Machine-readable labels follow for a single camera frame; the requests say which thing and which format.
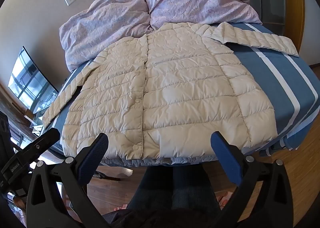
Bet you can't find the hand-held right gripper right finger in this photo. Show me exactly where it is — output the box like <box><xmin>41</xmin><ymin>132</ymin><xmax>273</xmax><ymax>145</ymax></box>
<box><xmin>210</xmin><ymin>131</ymin><xmax>293</xmax><ymax>228</ymax></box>

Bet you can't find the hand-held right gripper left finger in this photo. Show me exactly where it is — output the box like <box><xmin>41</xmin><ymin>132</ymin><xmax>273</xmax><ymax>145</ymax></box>
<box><xmin>26</xmin><ymin>132</ymin><xmax>118</xmax><ymax>228</ymax></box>

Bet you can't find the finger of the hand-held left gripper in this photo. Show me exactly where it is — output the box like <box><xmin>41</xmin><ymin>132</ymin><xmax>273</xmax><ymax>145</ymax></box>
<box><xmin>15</xmin><ymin>127</ymin><xmax>61</xmax><ymax>166</ymax></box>

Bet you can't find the cream puffer jacket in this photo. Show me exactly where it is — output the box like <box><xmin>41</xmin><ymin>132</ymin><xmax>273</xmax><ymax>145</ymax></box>
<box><xmin>42</xmin><ymin>22</ymin><xmax>300</xmax><ymax>160</ymax></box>

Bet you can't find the glass television stand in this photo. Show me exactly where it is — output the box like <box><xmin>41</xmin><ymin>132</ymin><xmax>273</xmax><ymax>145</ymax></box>
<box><xmin>24</xmin><ymin>108</ymin><xmax>49</xmax><ymax>141</ymax></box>

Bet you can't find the person's right leg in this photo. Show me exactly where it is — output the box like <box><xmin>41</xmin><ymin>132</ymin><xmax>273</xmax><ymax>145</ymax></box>
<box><xmin>172</xmin><ymin>166</ymin><xmax>223</xmax><ymax>216</ymax></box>

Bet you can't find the person's leg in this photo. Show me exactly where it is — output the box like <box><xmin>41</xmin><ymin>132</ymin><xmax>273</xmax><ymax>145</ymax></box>
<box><xmin>126</xmin><ymin>166</ymin><xmax>175</xmax><ymax>216</ymax></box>
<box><xmin>172</xmin><ymin>166</ymin><xmax>223</xmax><ymax>216</ymax></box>

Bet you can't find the flat screen television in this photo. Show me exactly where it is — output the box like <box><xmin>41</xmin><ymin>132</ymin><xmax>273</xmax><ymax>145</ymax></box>
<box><xmin>7</xmin><ymin>46</ymin><xmax>59</xmax><ymax>114</ymax></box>

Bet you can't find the person's left leg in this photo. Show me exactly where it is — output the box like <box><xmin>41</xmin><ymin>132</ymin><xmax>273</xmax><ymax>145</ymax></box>
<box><xmin>126</xmin><ymin>166</ymin><xmax>175</xmax><ymax>216</ymax></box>

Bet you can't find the person's dark top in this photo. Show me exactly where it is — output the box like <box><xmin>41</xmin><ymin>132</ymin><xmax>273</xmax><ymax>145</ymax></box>
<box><xmin>102</xmin><ymin>208</ymin><xmax>225</xmax><ymax>228</ymax></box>

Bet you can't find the blue striped bed sheet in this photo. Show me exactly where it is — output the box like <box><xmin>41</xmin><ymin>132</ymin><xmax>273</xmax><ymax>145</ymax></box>
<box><xmin>47</xmin><ymin>22</ymin><xmax>320</xmax><ymax>168</ymax></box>

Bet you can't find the lilac floral duvet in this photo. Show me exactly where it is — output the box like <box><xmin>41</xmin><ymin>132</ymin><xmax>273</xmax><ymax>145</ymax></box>
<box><xmin>59</xmin><ymin>0</ymin><xmax>263</xmax><ymax>72</ymax></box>

